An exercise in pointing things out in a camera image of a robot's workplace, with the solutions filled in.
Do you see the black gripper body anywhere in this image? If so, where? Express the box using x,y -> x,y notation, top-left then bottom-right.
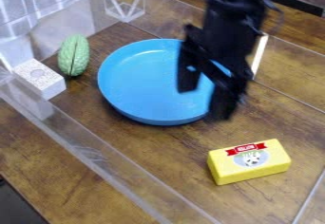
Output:
198,0 -> 281,80

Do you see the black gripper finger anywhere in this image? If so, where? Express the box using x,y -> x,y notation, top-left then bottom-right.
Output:
176,24 -> 200,93
210,61 -> 252,121

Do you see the yellow brick with label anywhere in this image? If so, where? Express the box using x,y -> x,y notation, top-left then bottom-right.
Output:
207,139 -> 291,185

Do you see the blue round tray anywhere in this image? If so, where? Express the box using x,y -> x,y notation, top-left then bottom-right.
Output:
96,38 -> 234,127

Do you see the green textured gourd toy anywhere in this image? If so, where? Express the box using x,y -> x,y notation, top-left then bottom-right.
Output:
59,34 -> 89,77

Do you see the white speckled block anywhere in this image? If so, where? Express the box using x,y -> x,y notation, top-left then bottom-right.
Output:
12,59 -> 65,100

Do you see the clear acrylic corner bracket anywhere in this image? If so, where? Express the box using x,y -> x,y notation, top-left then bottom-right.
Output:
104,0 -> 145,23

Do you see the clear acrylic enclosure wall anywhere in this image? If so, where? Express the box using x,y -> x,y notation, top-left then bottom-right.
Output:
0,7 -> 325,224

